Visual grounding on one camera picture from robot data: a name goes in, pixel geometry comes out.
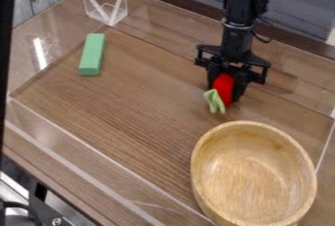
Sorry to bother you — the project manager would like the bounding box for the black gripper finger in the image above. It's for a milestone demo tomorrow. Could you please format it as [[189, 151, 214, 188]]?
[[206, 66, 221, 88], [231, 73, 250, 102]]

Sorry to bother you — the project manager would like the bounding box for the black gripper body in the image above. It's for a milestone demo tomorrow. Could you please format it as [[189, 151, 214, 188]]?
[[195, 44, 272, 84]]

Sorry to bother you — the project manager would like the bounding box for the red plush strawberry toy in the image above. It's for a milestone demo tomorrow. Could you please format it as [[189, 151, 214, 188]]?
[[202, 73, 234, 113]]

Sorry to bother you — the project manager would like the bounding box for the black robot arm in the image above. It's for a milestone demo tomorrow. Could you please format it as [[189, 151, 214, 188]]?
[[195, 0, 272, 106]]

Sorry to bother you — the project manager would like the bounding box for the clear acrylic tray barrier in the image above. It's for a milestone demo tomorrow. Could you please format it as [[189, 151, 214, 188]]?
[[4, 0, 335, 226]]

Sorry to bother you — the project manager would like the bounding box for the clear acrylic corner stand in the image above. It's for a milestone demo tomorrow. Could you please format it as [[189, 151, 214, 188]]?
[[83, 0, 128, 26]]

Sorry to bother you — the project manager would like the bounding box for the green rectangular block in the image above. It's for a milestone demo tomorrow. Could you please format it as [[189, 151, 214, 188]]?
[[79, 33, 104, 76]]

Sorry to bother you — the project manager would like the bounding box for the wooden bowl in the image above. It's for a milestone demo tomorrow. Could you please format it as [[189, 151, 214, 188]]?
[[190, 120, 316, 226]]

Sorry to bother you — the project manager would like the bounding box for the black table leg bracket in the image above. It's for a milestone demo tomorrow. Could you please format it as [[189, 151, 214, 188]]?
[[28, 183, 75, 226]]

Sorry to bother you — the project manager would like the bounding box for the black cable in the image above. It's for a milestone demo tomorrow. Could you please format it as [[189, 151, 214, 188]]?
[[0, 200, 30, 226]]

